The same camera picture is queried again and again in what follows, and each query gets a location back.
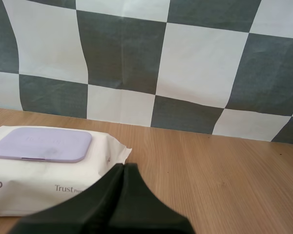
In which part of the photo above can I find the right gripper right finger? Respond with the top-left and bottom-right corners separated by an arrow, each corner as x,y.
97,162 -> 196,234

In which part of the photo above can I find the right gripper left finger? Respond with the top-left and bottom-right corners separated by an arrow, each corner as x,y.
11,163 -> 125,234

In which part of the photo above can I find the checked cloth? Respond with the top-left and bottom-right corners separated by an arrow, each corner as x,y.
0,0 -> 293,146

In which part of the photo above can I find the white wet wipes pack lilac lid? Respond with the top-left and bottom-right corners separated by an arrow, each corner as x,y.
0,125 -> 133,217

